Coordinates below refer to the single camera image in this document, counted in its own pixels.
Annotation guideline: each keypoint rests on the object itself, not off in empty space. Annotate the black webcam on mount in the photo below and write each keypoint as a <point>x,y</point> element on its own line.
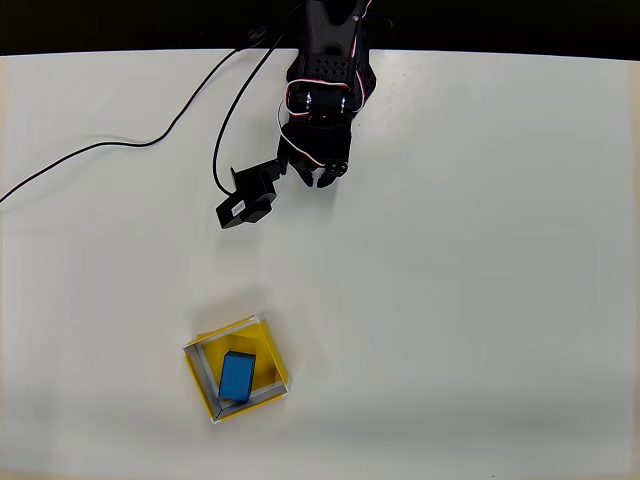
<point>250,196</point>

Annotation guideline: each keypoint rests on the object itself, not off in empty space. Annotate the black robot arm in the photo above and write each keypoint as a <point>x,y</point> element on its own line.
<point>327,45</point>

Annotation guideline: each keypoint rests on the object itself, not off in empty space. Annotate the blue rectangular block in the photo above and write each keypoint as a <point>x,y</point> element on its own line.
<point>237,376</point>

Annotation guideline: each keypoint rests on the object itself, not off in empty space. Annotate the yellow cardboard box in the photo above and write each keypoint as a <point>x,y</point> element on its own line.
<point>272,350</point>

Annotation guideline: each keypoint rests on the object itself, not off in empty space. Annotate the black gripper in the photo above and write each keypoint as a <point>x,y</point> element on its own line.
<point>311,161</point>

